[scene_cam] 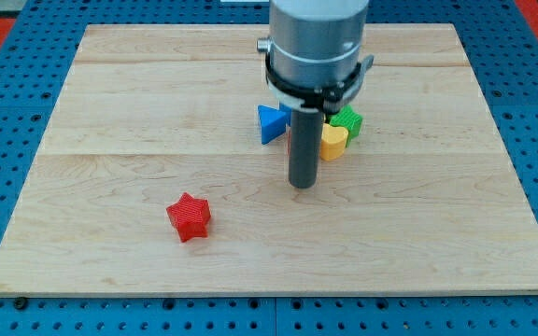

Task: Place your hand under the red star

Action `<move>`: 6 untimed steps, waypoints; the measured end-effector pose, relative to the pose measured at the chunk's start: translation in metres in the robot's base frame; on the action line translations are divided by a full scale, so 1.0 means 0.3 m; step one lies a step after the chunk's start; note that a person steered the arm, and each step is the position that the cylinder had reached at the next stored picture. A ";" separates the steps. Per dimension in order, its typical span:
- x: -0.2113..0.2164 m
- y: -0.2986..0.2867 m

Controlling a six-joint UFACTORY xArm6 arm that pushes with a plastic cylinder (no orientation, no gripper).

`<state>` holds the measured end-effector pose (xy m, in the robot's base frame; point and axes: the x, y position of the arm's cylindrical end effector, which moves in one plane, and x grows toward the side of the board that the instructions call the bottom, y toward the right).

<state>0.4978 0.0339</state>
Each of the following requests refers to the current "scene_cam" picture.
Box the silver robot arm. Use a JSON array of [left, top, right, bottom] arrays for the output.
[[268, 0, 369, 88]]

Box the green star block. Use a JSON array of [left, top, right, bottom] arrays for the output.
[[329, 105, 363, 147]]

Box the red star block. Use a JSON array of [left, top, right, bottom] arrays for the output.
[[166, 192, 211, 243]]

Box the blue triangle block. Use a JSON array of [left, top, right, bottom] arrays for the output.
[[257, 105, 287, 145]]

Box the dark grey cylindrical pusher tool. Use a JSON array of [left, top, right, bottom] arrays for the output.
[[289, 110, 324, 189]]

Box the blue block behind tool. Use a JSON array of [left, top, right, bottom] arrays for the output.
[[278, 103, 291, 126]]

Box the yellow heart block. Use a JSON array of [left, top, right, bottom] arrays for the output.
[[319, 123, 348, 161]]

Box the wooden board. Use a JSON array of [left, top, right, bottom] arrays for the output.
[[0, 24, 538, 298]]

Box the black clamp ring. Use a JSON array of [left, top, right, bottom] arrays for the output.
[[263, 53, 375, 116]]

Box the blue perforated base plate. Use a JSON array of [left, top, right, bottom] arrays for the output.
[[0, 0, 538, 335]]

